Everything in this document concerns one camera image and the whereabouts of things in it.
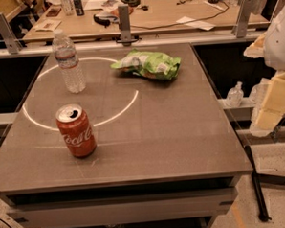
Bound left metal bracket post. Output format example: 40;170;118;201
0;13;22;54

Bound white paper sheet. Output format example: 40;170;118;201
177;16;214;31

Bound metal bracket post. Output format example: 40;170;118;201
0;13;22;54
232;0;254;38
118;4;135;47

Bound right metal bracket post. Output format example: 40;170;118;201
232;0;254;38

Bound middle metal bracket post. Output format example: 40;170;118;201
118;4;135;47

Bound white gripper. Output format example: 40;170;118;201
244;5;285;138

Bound clear plastic water bottle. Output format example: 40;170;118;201
52;29;86;94

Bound background wooden desk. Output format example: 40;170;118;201
21;0;272;43

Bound red Coca-Cola can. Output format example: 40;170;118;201
55;104;97;158

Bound paper card on desk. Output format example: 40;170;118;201
34;19;61;32

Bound green chip bag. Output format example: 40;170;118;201
110;49;181;80

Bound black floor pole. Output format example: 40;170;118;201
244;145;272;222

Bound dark can on desk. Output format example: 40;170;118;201
73;0;84;16

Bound small clear sanitizer bottle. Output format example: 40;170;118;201
225;81;244;107

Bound black cable on desk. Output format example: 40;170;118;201
129;0;231;31

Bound black sunglasses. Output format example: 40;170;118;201
94;15;119;28

